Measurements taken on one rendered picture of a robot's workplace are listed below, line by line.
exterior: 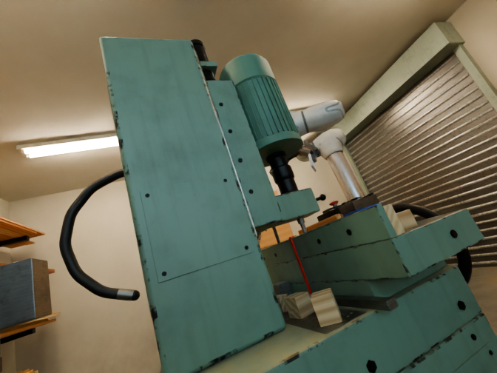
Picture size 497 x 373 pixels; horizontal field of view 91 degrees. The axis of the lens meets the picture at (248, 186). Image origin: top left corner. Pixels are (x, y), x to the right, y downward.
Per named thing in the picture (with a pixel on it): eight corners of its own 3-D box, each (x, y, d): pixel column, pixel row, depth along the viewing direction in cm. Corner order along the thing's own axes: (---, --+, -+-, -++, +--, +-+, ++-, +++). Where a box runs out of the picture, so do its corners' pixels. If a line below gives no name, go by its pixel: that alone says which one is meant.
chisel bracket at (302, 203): (323, 215, 66) (311, 186, 68) (279, 229, 60) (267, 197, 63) (309, 222, 72) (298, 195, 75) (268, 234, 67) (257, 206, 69)
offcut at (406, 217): (416, 225, 46) (407, 209, 47) (418, 226, 43) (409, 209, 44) (396, 231, 47) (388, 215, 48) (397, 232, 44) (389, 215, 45)
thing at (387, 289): (447, 265, 51) (437, 246, 52) (376, 303, 42) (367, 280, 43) (331, 275, 86) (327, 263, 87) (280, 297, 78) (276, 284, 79)
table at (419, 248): (513, 225, 47) (495, 196, 49) (413, 277, 35) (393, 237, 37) (328, 259, 101) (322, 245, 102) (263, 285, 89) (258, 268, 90)
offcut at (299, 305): (302, 311, 53) (296, 291, 54) (315, 311, 50) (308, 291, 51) (289, 318, 51) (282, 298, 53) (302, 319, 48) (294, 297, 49)
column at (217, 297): (290, 328, 45) (192, 37, 65) (163, 392, 36) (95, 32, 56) (251, 317, 64) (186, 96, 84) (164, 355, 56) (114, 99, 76)
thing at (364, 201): (382, 206, 72) (374, 189, 73) (355, 214, 67) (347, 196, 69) (352, 217, 83) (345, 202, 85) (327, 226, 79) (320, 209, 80)
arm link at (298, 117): (273, 129, 103) (304, 118, 99) (272, 112, 115) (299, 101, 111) (281, 149, 110) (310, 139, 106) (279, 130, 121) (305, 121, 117)
